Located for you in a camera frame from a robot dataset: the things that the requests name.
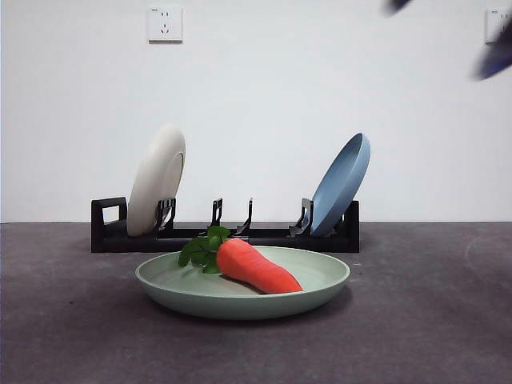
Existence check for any blue plate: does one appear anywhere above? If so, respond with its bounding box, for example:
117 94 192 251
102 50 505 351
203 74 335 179
310 132 372 237

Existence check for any black plate rack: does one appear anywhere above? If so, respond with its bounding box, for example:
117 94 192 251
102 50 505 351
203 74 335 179
90 195 360 254

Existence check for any white plate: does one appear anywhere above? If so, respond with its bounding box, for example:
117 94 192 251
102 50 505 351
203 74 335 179
126 122 187 238

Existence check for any orange carrot with green leaves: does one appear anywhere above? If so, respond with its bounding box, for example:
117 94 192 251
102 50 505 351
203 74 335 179
178 226 304 295

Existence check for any white wall socket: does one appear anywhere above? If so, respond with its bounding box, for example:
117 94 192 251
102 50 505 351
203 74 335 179
484 7 510 45
147 6 184 44

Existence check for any green plate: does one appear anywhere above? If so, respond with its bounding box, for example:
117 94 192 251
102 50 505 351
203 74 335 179
134 245 352 321

